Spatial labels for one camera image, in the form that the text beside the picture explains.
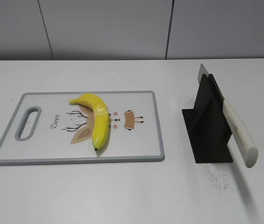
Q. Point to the black knife stand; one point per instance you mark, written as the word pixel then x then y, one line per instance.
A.
pixel 207 128

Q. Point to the white grey-rimmed cutting board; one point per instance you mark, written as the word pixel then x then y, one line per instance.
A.
pixel 47 128

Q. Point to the yellow plastic banana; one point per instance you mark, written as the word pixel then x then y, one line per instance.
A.
pixel 101 117

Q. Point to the white-handled kitchen knife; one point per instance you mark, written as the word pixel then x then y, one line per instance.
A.
pixel 242 136

